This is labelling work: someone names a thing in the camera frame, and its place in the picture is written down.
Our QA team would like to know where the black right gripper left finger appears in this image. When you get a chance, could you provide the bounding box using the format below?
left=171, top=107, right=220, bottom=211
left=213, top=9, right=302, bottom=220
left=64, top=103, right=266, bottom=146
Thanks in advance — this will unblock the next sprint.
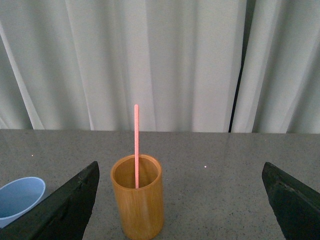
left=0, top=161, right=100, bottom=240

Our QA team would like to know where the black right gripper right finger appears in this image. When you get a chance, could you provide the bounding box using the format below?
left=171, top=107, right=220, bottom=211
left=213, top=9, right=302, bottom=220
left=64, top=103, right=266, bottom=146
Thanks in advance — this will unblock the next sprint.
left=261, top=162, right=320, bottom=240

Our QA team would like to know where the blue plastic cup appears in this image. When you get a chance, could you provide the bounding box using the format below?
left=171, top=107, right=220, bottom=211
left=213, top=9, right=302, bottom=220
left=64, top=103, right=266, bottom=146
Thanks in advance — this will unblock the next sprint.
left=0, top=176, right=48, bottom=228

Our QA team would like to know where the bamboo chopstick holder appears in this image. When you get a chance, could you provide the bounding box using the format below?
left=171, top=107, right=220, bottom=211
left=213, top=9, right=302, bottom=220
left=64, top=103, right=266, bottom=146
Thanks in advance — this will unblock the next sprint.
left=110, top=154, right=164, bottom=240

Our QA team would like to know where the white curtain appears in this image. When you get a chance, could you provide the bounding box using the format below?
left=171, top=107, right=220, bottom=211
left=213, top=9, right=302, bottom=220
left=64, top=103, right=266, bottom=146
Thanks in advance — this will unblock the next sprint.
left=0, top=0, right=320, bottom=134

